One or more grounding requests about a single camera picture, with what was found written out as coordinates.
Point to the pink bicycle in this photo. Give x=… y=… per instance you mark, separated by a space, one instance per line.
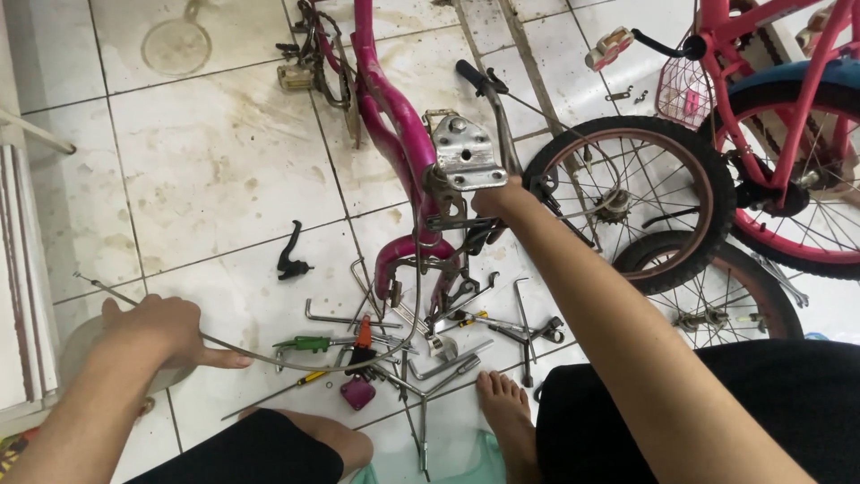
x=799 y=87

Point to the person's right fingers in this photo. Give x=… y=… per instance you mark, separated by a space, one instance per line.
x=482 y=203

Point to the silver metal bracket plate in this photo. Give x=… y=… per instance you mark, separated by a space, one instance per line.
x=467 y=153

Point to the black brake lever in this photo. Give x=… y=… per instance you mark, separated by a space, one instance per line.
x=293 y=259

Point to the person's right leg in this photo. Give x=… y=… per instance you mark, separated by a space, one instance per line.
x=772 y=393

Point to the large bicycle wheel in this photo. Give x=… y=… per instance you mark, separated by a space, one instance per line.
x=715 y=181

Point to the colourful patterned mat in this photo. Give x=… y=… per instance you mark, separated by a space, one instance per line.
x=12 y=452

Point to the magenta bicycle frame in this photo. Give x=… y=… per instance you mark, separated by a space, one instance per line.
x=396 y=114

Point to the silver adjustable wrench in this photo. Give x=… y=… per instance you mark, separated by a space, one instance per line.
x=441 y=344

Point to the clear bicycle pedal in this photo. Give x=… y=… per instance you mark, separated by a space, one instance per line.
x=294 y=77

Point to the long silver hex key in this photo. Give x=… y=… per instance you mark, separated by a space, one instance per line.
x=336 y=321

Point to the teal plastic stool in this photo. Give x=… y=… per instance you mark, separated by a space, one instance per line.
x=470 y=464

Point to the person's left hand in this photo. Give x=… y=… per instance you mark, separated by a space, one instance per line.
x=151 y=333

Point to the silver open-end spanner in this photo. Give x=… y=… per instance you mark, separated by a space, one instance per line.
x=783 y=281

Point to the person's right hand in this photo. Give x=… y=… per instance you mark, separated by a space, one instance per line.
x=502 y=200

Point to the white bicycle pedal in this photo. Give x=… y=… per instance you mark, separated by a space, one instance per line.
x=609 y=48

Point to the white pipe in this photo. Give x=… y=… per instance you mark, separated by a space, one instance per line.
x=37 y=133

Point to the magenta plastic part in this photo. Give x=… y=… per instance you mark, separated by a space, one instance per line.
x=357 y=393

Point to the dark angled socket wrench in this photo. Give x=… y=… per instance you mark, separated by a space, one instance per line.
x=525 y=336

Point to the small bicycle wheel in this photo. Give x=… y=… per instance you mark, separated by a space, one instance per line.
x=772 y=296

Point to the silver three-way socket wrench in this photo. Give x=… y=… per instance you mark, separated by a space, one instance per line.
x=423 y=410

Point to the person's left leg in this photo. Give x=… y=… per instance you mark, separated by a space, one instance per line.
x=269 y=450

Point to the bent thin metal rod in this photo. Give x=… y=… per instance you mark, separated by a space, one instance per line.
x=363 y=286

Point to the stack of white panels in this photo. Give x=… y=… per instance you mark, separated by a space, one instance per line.
x=23 y=289

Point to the person's leg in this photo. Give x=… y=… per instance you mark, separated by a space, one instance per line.
x=269 y=450
x=772 y=393

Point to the thick silver angled wrench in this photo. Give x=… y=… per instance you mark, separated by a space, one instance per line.
x=447 y=366

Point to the small metal bracket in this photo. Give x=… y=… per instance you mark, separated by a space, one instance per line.
x=618 y=96

